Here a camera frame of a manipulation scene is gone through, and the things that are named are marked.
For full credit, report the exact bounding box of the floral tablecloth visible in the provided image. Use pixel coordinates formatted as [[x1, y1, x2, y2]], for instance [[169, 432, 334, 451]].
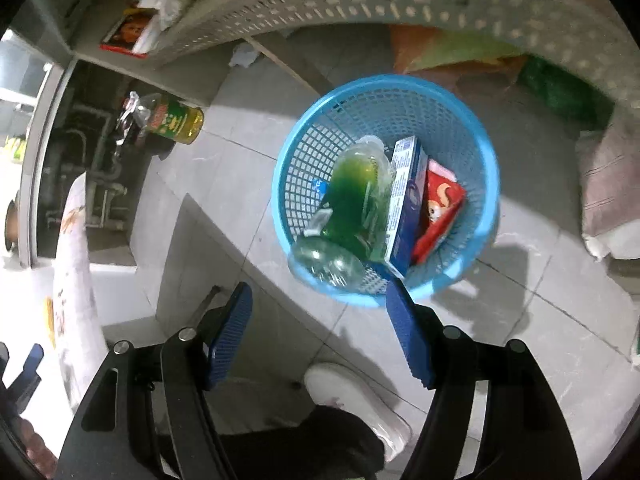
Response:
[[52, 174, 108, 410]]

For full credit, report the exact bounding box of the perforated grey shelf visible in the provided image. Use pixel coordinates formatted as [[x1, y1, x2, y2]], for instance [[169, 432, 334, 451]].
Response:
[[151, 0, 639, 114]]

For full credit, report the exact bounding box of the blue plastic mesh basket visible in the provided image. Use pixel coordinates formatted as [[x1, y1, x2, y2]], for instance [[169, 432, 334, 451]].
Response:
[[270, 74, 500, 300]]

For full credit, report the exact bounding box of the blue white carton box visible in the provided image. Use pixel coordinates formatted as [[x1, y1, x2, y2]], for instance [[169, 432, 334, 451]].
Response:
[[383, 136, 428, 278]]

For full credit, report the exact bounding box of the green drink plastic bottle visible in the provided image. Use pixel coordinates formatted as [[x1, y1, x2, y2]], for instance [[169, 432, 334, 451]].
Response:
[[288, 136, 394, 292]]

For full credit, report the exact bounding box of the red snack package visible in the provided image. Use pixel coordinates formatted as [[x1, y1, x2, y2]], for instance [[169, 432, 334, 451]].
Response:
[[411, 158, 466, 266]]

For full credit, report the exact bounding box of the white shoe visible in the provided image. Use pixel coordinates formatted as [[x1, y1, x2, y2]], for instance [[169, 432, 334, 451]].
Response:
[[304, 362, 412, 463]]

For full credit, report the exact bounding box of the yellow cooking oil bottle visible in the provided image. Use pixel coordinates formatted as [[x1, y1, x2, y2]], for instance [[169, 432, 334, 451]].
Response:
[[116, 91, 204, 145]]

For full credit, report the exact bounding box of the red picture booklet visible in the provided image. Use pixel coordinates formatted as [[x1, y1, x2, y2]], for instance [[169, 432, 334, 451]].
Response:
[[100, 8, 162, 58]]

